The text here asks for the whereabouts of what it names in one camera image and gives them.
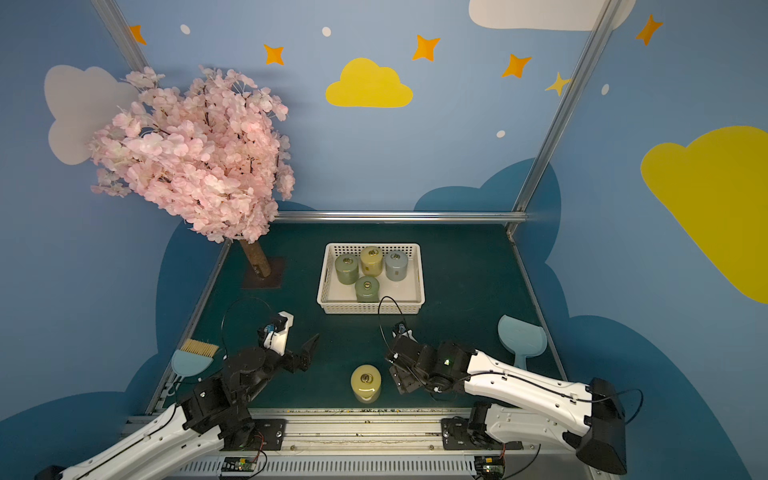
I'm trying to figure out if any yellow tea canister front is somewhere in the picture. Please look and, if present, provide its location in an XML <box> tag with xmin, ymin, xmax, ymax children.
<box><xmin>350</xmin><ymin>364</ymin><xmax>382</xmax><ymax>404</ymax></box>

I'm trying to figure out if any yellow tea canister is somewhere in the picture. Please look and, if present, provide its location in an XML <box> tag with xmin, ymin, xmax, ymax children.
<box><xmin>359</xmin><ymin>246</ymin><xmax>383</xmax><ymax>277</ymax></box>
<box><xmin>350</xmin><ymin>364</ymin><xmax>382</xmax><ymax>404</ymax></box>

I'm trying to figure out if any green tea canister front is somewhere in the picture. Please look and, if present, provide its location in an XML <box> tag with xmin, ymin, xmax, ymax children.
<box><xmin>354</xmin><ymin>275</ymin><xmax>380</xmax><ymax>303</ymax></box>

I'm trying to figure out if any green tea canister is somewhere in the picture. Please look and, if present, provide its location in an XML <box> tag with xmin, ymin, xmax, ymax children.
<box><xmin>334</xmin><ymin>254</ymin><xmax>360</xmax><ymax>285</ymax></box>
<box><xmin>354</xmin><ymin>275</ymin><xmax>380</xmax><ymax>303</ymax></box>

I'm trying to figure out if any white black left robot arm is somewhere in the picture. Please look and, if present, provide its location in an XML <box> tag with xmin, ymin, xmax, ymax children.
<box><xmin>35</xmin><ymin>335</ymin><xmax>319</xmax><ymax>479</ymax></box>

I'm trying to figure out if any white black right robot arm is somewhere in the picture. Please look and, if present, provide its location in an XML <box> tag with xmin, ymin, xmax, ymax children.
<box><xmin>387</xmin><ymin>334</ymin><xmax>628</xmax><ymax>475</ymax></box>

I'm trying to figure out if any white perforated plastic basket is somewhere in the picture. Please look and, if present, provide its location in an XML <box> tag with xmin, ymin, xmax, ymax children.
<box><xmin>317</xmin><ymin>242</ymin><xmax>426</xmax><ymax>315</ymax></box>

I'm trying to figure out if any blue tea canister back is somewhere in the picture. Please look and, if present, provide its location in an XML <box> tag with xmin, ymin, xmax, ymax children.
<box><xmin>384</xmin><ymin>250</ymin><xmax>409</xmax><ymax>282</ymax></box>

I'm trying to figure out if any green tea canister back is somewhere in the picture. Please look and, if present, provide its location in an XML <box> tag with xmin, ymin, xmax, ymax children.
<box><xmin>334</xmin><ymin>254</ymin><xmax>360</xmax><ymax>285</ymax></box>

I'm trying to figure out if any yellow tea canister back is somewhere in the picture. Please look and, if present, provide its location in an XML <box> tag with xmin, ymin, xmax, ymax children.
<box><xmin>359</xmin><ymin>246</ymin><xmax>383</xmax><ymax>277</ymax></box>

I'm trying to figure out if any light blue hand brush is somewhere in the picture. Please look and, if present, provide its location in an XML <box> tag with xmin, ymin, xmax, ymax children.
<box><xmin>170</xmin><ymin>339</ymin><xmax>219</xmax><ymax>378</ymax></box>

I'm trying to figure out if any dark square tree base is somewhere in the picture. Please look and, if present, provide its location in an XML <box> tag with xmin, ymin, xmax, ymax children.
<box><xmin>241</xmin><ymin>256</ymin><xmax>287</xmax><ymax>291</ymax></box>

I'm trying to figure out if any left green circuit board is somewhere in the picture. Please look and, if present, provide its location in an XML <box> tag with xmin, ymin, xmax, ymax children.
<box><xmin>219</xmin><ymin>457</ymin><xmax>258</xmax><ymax>477</ymax></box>

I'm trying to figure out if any green circuit board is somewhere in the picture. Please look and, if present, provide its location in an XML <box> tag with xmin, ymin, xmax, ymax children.
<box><xmin>219</xmin><ymin>457</ymin><xmax>258</xmax><ymax>477</ymax></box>
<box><xmin>473</xmin><ymin>456</ymin><xmax>506</xmax><ymax>480</ymax></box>

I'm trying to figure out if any light blue dustpan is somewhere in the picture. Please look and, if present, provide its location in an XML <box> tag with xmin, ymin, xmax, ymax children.
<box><xmin>497</xmin><ymin>315</ymin><xmax>548</xmax><ymax>370</ymax></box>

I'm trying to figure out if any brown tree trunk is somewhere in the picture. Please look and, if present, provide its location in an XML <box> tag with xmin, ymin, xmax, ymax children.
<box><xmin>239</xmin><ymin>239</ymin><xmax>272</xmax><ymax>278</ymax></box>

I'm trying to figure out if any right green circuit board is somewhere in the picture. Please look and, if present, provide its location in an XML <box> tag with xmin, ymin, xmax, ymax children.
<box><xmin>473</xmin><ymin>456</ymin><xmax>506</xmax><ymax>480</ymax></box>

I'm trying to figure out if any pink cherry blossom tree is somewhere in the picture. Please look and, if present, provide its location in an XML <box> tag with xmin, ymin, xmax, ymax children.
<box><xmin>89</xmin><ymin>67</ymin><xmax>295</xmax><ymax>243</ymax></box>

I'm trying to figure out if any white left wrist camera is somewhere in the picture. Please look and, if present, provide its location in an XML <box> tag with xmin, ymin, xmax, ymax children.
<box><xmin>259</xmin><ymin>311</ymin><xmax>294</xmax><ymax>356</ymax></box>

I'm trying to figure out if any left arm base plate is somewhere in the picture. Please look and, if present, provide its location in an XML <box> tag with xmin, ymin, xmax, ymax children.
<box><xmin>223</xmin><ymin>418</ymin><xmax>287</xmax><ymax>451</ymax></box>

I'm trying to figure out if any aluminium base rail track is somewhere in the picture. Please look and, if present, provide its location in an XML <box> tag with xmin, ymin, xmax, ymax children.
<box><xmin>98</xmin><ymin>407</ymin><xmax>601</xmax><ymax>480</ymax></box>

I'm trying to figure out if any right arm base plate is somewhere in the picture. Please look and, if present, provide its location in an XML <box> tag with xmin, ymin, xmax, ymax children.
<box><xmin>440</xmin><ymin>416</ymin><xmax>524</xmax><ymax>451</ymax></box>

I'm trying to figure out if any aluminium frame rail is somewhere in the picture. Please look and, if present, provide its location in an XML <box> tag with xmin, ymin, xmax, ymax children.
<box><xmin>275</xmin><ymin>211</ymin><xmax>527</xmax><ymax>224</ymax></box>

